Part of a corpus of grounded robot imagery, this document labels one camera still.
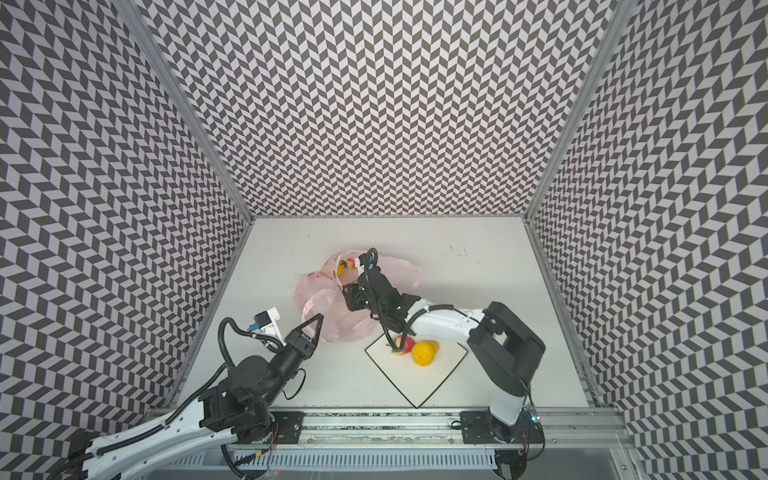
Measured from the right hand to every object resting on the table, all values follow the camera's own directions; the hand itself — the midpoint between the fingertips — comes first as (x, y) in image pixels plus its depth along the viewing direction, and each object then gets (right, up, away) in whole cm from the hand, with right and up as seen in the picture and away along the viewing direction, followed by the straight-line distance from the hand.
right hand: (346, 297), depth 84 cm
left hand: (-2, -3, -14) cm, 15 cm away
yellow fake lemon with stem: (-1, +9, -4) cm, 10 cm away
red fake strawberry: (+18, -13, -2) cm, 22 cm away
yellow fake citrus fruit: (+21, -14, -5) cm, 26 cm away
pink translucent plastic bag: (-4, +2, -15) cm, 15 cm away
